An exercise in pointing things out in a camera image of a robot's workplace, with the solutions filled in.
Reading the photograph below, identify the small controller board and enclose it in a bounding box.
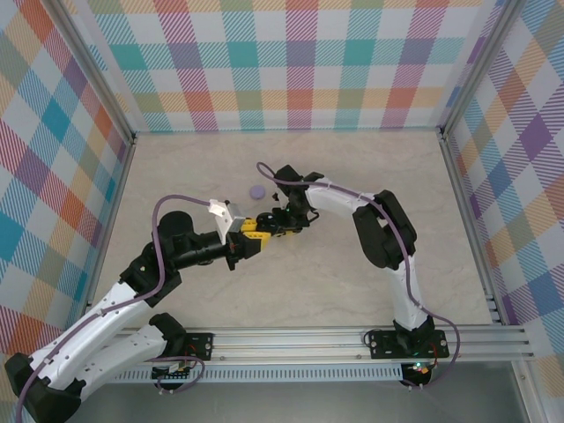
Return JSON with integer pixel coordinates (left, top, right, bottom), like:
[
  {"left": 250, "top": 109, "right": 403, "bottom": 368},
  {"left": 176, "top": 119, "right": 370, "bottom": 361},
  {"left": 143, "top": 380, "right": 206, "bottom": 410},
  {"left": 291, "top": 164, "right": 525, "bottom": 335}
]
[
  {"left": 152, "top": 359, "right": 195, "bottom": 382},
  {"left": 398, "top": 360, "right": 437, "bottom": 384}
]

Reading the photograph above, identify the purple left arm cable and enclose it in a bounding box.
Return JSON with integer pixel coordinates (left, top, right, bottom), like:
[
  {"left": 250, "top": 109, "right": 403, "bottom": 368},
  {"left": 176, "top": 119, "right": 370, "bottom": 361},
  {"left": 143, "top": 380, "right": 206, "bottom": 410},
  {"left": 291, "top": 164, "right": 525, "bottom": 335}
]
[{"left": 16, "top": 193, "right": 212, "bottom": 419}]

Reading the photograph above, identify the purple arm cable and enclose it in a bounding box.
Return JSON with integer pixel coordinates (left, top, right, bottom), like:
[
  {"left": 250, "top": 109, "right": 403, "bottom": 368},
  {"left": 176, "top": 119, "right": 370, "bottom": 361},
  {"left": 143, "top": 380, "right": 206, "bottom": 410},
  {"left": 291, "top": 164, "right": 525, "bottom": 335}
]
[
  {"left": 255, "top": 161, "right": 463, "bottom": 391},
  {"left": 16, "top": 193, "right": 212, "bottom": 419}
]

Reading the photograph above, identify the aluminium side rail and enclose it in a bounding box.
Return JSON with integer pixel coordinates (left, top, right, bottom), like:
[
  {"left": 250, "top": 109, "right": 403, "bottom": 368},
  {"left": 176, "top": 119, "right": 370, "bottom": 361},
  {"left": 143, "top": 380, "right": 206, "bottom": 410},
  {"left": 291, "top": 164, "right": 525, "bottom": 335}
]
[
  {"left": 81, "top": 134, "right": 138, "bottom": 314},
  {"left": 438, "top": 131, "right": 508, "bottom": 326}
]

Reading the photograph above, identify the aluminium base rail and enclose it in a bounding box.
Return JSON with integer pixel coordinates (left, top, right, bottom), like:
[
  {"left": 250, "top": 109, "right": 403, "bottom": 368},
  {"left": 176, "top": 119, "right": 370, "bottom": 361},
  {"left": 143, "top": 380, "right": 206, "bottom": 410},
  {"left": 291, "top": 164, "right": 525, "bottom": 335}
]
[{"left": 100, "top": 324, "right": 535, "bottom": 363}]

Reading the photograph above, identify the white slotted cable duct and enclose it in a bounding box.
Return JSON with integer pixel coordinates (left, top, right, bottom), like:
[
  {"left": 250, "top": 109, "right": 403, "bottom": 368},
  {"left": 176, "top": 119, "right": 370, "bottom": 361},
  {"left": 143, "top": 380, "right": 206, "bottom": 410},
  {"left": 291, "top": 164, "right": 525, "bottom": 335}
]
[{"left": 103, "top": 367, "right": 404, "bottom": 385}]

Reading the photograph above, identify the aluminium frame post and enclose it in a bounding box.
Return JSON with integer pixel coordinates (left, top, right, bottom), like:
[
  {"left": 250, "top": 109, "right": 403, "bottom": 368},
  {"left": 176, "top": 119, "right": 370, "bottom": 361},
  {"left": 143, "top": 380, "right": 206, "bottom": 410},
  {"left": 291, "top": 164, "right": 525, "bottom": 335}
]
[
  {"left": 52, "top": 0, "right": 137, "bottom": 146},
  {"left": 438, "top": 0, "right": 528, "bottom": 140}
]

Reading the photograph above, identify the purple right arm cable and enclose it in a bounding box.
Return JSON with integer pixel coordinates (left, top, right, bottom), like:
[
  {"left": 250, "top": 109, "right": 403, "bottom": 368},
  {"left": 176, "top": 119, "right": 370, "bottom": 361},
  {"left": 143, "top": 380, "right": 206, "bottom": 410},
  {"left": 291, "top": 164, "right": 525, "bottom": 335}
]
[{"left": 255, "top": 161, "right": 463, "bottom": 391}]

